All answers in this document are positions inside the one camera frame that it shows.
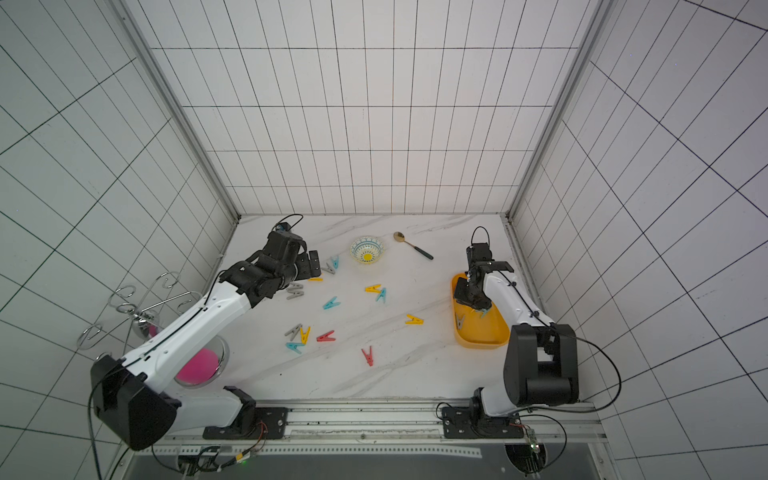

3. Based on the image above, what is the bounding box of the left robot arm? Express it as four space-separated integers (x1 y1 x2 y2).
88 250 321 451

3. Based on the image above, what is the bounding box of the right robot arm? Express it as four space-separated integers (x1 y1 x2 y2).
454 261 579 417

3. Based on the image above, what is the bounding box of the yellow storage box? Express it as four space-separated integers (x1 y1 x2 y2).
451 298 509 349

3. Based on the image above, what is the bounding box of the grey clothespin pair left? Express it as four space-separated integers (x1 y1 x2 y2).
286 283 305 300

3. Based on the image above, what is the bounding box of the patterned small bowl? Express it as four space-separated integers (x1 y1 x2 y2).
350 236 384 265

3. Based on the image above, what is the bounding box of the red clothespin lower centre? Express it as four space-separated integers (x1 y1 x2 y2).
316 330 335 342

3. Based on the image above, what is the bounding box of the red clothespin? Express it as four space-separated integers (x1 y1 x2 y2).
361 346 374 367
316 330 335 342

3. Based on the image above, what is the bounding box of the red clothespin bottom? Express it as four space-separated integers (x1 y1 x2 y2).
361 346 374 367

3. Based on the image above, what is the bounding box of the pink bowl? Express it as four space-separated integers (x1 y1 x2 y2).
174 335 230 389

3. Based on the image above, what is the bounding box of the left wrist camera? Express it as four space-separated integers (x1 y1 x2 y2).
263 230 307 263

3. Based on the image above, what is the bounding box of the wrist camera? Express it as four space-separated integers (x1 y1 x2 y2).
263 230 307 263
466 243 494 269

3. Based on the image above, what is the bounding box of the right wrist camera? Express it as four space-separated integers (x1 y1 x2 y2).
466 243 494 269

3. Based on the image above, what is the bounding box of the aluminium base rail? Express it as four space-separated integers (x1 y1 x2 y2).
140 400 607 457

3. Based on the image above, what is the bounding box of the metal wire cup rack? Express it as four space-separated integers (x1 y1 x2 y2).
73 271 201 365

